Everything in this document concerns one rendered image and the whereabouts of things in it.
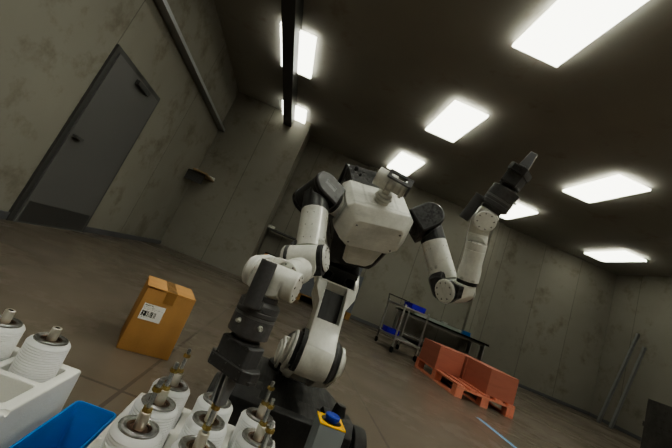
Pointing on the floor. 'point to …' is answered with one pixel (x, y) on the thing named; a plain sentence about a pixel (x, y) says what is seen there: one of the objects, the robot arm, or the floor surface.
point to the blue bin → (69, 428)
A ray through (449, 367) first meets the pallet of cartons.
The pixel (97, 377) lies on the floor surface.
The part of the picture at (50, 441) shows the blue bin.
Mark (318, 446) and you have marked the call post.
